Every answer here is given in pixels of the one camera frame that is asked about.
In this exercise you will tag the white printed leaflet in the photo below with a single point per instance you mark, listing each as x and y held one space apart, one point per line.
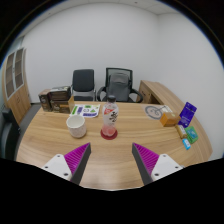
85 110

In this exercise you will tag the teal packet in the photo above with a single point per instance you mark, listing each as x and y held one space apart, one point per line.
191 132

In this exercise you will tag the purple upright package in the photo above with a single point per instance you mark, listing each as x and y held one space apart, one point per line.
188 114

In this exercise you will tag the white patterned paper cup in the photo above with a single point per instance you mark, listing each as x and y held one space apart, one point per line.
76 128

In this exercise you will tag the grey mesh office chair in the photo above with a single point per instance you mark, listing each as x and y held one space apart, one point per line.
119 85

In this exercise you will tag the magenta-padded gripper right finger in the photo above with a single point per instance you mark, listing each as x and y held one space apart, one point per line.
146 159

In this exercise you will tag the tall dark brown box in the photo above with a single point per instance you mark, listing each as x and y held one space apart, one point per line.
44 100

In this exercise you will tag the orange-brown cardboard box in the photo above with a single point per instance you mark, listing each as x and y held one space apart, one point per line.
169 119

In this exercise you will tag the clear bottle with pink drink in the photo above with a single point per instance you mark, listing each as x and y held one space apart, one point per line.
110 116

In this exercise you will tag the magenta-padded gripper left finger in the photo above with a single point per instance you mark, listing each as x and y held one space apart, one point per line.
78 159

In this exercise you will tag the black chair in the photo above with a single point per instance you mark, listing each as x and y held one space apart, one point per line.
9 133

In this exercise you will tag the wooden shelf cabinet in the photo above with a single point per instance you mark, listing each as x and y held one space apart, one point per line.
16 90

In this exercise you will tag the dark office chair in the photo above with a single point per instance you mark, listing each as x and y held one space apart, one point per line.
83 81

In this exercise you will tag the flat round red coaster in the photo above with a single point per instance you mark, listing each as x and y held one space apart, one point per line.
104 136

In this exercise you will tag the dark brown printed box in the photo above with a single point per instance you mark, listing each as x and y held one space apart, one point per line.
60 106

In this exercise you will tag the small yellow-brown box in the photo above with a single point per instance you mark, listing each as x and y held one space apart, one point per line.
181 131

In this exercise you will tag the small light blue box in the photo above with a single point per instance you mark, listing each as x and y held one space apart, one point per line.
186 144

